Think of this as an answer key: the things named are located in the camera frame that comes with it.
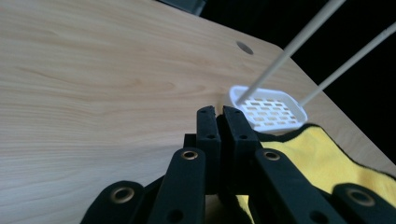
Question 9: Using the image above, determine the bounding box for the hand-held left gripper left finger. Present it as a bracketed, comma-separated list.
[195, 105, 222, 196]

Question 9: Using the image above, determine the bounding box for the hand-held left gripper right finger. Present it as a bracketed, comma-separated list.
[221, 105, 264, 188]

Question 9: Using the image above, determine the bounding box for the white rack with handle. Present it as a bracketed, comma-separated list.
[229, 0, 396, 135]

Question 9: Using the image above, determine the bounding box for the grey and yellow cloth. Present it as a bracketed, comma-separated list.
[216, 113, 396, 224]

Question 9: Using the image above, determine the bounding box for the dark round table grommet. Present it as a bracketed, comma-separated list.
[235, 40, 255, 56]

